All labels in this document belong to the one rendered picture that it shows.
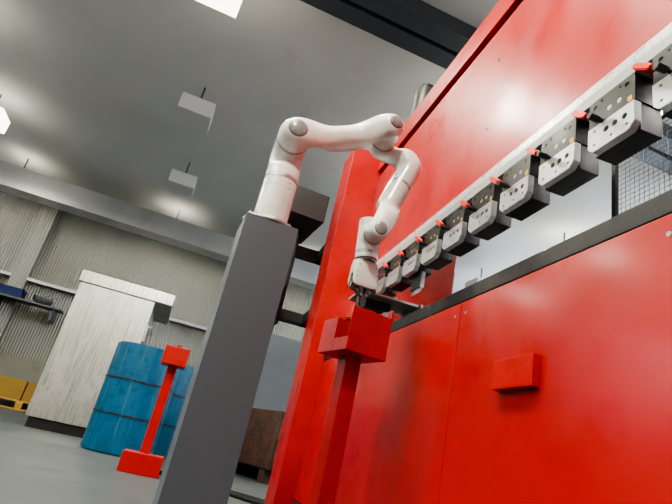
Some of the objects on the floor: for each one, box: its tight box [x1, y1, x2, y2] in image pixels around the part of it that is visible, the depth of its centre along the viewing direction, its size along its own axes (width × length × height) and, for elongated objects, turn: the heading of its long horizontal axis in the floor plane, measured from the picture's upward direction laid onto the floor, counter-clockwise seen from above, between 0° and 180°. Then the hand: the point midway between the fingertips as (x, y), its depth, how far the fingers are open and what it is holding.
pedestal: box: [116, 344, 190, 479], centre depth 335 cm, size 20×25×83 cm
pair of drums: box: [80, 341, 194, 459], centre depth 478 cm, size 75×123×91 cm, turn 46°
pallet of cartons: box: [0, 375, 37, 412], centre depth 911 cm, size 140×101×48 cm
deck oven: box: [25, 269, 176, 438], centre depth 617 cm, size 133×106×171 cm
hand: (360, 302), depth 178 cm, fingers closed
